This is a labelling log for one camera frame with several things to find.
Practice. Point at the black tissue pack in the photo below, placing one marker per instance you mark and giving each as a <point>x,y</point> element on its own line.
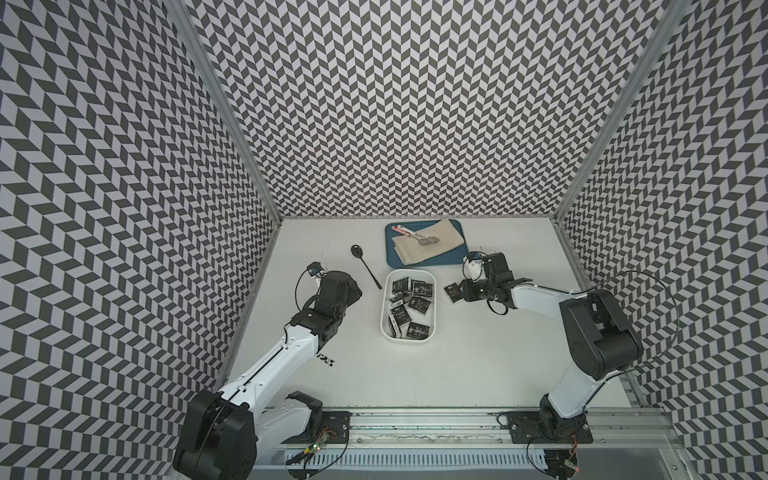
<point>454,292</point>
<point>416,331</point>
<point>402,297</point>
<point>396,329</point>
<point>420,304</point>
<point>401,315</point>
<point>401,285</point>
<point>422,289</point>

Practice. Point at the pink handled spoon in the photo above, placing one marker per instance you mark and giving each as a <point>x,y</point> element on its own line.
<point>401,229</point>

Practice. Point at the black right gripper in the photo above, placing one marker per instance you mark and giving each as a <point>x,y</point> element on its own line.
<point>467,291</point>

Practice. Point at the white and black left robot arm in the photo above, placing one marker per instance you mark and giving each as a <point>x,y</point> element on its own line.
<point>226,431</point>

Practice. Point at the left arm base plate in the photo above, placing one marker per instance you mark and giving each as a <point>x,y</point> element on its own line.
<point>335,424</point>

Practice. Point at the teal plastic tray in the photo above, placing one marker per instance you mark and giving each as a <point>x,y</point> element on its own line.
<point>453,257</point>

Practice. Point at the black metal spoon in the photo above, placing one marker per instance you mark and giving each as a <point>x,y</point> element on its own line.
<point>358,253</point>

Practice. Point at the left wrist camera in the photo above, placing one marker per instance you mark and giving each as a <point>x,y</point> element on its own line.
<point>316,270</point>

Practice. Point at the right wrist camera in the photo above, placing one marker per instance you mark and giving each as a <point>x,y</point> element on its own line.
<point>472,268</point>

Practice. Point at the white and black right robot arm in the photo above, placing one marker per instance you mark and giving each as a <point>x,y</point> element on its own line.
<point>600,337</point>

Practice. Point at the beige folded cloth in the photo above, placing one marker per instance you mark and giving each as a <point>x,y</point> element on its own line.
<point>415,246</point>

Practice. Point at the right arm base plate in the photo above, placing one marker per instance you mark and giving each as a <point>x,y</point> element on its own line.
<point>547,427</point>

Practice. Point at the aluminium front rail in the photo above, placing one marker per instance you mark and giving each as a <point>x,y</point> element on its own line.
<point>493,428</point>

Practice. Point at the white plastic storage box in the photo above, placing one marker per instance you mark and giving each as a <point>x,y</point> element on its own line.
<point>409,308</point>

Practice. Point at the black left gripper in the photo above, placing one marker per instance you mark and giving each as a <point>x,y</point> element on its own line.
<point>353,292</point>

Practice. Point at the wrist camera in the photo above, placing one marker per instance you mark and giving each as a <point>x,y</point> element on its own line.
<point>316,270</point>
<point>472,268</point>

